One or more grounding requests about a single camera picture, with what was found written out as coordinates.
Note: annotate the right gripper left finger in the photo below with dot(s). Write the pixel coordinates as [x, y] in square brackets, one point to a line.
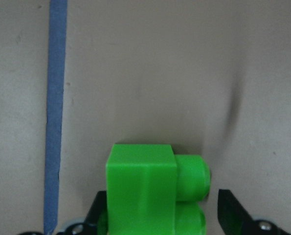
[96, 221]

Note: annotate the green toy block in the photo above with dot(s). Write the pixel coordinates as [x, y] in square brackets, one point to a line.
[150, 190]

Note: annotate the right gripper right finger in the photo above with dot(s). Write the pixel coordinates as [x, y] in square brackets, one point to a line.
[232, 216]

